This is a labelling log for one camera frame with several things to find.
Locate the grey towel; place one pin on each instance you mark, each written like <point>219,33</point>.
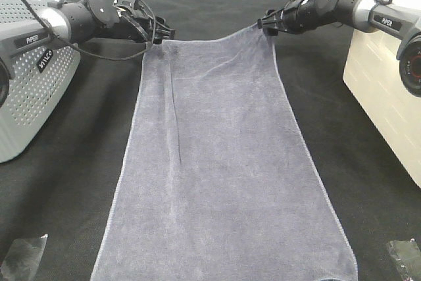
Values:
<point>217,182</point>

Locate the right clear tape strip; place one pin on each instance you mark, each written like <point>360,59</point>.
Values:
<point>406,257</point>

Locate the left clear tape strip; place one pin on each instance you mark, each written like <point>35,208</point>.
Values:
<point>23,258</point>

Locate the white plastic storage box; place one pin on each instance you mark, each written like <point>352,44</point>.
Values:
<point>389,97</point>

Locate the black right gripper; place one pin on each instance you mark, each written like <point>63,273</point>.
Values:
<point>296,17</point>

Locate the grey perforated laundry basket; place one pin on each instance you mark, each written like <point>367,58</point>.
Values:
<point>42,75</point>

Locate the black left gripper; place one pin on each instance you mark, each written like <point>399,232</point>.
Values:
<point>141,27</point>

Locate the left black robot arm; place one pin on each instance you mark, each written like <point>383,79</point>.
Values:
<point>69,24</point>

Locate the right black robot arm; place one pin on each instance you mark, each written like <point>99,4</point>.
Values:
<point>384,15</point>

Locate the clear tape strip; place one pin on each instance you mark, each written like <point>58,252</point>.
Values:
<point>406,257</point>
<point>23,258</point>

